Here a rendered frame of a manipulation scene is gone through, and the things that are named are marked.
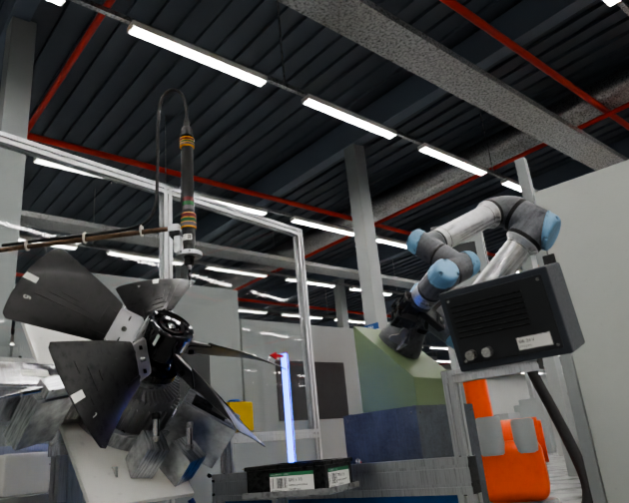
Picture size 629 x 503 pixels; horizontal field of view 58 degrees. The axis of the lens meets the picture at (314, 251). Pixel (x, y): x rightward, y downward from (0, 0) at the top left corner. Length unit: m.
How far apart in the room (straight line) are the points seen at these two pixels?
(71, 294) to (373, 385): 0.93
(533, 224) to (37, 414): 1.46
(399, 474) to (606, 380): 1.48
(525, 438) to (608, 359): 2.30
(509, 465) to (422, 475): 3.59
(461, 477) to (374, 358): 0.56
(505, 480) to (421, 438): 3.34
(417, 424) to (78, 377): 0.96
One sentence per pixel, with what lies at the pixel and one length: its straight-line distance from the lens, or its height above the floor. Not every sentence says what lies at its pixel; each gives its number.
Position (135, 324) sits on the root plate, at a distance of 1.47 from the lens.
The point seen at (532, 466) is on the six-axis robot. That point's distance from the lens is 5.04.
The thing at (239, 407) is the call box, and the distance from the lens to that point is 1.90.
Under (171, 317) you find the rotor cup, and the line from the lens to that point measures 1.47.
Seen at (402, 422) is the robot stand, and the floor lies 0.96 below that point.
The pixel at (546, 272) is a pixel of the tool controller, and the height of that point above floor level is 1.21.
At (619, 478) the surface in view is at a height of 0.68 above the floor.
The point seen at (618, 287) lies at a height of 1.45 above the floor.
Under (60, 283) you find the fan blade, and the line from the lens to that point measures 1.48.
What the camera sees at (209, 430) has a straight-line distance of 1.52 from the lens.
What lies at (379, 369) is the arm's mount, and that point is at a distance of 1.83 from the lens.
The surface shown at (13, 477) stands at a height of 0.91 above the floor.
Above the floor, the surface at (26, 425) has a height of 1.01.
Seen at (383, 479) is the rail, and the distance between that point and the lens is 1.54.
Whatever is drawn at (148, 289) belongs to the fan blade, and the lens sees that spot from 1.71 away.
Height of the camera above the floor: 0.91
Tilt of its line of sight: 19 degrees up
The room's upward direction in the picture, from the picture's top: 6 degrees counter-clockwise
